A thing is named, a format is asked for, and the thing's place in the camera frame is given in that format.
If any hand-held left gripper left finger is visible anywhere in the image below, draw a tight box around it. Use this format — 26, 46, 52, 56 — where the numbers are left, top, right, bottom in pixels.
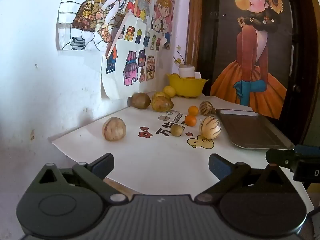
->
30, 153, 128, 204

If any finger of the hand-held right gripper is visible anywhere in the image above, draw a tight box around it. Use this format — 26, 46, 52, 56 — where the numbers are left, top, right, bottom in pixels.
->
265, 149, 299, 171
294, 144, 320, 155

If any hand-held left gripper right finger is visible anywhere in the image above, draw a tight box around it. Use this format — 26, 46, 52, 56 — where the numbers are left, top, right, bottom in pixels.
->
195, 153, 295, 204

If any pale beige striped melon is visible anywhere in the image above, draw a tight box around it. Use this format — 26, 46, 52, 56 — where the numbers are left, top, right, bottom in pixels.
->
102, 117, 127, 142

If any metal tray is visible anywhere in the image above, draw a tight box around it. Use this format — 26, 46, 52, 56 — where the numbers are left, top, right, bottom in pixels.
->
215, 109, 295, 150

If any purple striped pepino melon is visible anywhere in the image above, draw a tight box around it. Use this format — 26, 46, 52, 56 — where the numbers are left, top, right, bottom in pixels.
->
199, 115, 222, 140

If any small brown round fruit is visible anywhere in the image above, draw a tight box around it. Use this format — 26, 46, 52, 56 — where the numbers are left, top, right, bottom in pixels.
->
170, 124, 184, 137

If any small dark striped melon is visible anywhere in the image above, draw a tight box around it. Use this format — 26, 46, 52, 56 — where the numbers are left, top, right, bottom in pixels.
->
199, 100, 217, 116

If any brown kiwi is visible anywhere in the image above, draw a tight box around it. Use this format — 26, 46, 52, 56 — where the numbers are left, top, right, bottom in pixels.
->
127, 92, 152, 110

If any yellow-green mango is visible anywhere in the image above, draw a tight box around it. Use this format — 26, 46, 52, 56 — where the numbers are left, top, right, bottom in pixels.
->
151, 96, 174, 112

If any yellow plastic bowl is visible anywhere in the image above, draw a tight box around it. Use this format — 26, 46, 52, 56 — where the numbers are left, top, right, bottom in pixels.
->
167, 74, 210, 98

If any white and orange jar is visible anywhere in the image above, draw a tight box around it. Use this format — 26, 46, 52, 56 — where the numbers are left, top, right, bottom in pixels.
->
178, 65, 195, 79

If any framed girl painting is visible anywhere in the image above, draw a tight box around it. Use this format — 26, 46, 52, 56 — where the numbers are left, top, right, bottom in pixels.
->
185, 0, 320, 145

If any yellow flower sprig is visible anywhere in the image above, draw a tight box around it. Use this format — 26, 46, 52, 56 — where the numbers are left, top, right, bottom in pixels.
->
173, 45, 185, 67

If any coloured houses wall drawing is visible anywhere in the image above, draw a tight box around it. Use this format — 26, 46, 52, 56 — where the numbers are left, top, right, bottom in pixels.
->
100, 12, 172, 100

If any seated girl wall drawing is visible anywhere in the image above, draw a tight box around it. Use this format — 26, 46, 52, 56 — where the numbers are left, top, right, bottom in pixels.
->
56, 0, 130, 52

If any bear and girl wall drawing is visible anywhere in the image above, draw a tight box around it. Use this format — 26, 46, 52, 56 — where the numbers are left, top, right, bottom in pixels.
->
150, 0, 175, 50

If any coloured shop wall drawing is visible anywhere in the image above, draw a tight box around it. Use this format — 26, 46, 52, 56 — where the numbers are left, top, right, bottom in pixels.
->
126, 0, 160, 34

